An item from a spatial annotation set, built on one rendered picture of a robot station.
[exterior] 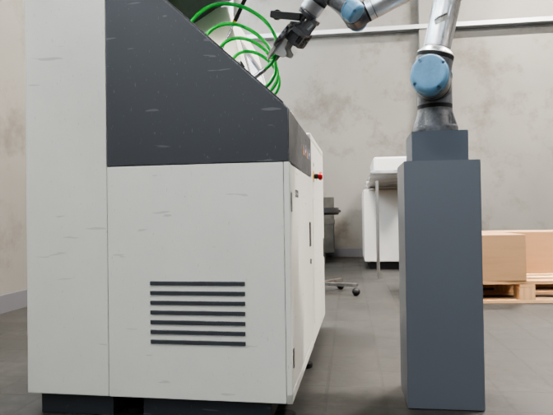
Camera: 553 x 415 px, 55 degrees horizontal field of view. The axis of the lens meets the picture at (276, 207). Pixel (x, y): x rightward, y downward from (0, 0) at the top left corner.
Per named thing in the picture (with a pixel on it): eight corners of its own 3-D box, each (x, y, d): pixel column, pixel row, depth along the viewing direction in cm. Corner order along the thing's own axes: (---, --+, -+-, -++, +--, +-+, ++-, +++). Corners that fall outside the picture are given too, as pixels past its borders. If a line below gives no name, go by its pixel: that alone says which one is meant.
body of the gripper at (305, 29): (295, 49, 188) (316, 20, 183) (277, 34, 189) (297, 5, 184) (302, 50, 195) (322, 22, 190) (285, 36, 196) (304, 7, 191)
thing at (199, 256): (293, 428, 157) (289, 160, 157) (109, 419, 166) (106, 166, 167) (313, 362, 226) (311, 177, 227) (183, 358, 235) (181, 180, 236)
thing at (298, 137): (290, 162, 162) (290, 109, 162) (276, 163, 162) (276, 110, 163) (310, 176, 223) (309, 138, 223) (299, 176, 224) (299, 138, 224)
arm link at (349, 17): (369, 12, 185) (347, -6, 188) (363, 1, 175) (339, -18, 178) (355, 31, 187) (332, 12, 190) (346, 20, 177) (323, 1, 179)
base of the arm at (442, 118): (453, 137, 189) (453, 109, 189) (462, 130, 174) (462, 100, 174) (410, 137, 191) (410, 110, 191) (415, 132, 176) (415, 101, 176)
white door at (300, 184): (295, 390, 159) (292, 163, 160) (288, 390, 160) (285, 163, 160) (314, 339, 223) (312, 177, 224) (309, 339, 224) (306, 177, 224)
